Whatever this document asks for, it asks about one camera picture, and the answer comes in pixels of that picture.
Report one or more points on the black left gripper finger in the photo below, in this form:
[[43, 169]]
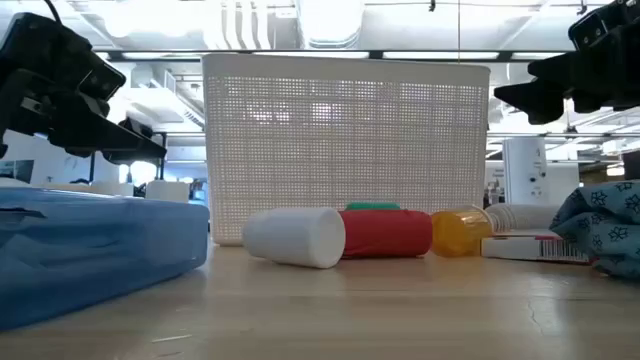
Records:
[[135, 126], [90, 125]]

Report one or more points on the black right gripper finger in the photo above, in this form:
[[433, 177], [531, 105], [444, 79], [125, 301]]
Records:
[[555, 65], [537, 100]]

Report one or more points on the white ribbed bottle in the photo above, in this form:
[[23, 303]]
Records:
[[520, 217]]

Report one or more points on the red white medicine box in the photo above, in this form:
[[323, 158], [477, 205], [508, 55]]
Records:
[[520, 247]]

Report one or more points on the orange pill bottle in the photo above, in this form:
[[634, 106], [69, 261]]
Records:
[[457, 232]]

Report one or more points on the green block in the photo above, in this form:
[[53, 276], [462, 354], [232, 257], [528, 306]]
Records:
[[372, 206]]

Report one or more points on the white perforated plastic basket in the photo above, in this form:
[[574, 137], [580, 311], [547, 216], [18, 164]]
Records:
[[345, 150]]

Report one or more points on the white column with outlets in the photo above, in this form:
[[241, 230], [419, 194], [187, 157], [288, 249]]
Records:
[[525, 170]]

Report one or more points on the blue first aid kit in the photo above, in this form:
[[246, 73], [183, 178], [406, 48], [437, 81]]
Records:
[[100, 250]]

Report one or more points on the blue patterned cloth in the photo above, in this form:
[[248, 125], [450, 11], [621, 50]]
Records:
[[605, 225]]

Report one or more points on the plain white plastic bottle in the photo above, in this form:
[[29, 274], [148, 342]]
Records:
[[295, 235]]

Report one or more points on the red bandage roll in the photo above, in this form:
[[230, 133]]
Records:
[[385, 232]]

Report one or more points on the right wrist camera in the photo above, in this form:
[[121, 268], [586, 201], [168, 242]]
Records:
[[587, 30]]

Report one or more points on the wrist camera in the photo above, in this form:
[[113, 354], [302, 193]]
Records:
[[102, 77], [587, 30]]

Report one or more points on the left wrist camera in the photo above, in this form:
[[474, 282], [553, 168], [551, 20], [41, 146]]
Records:
[[102, 77]]

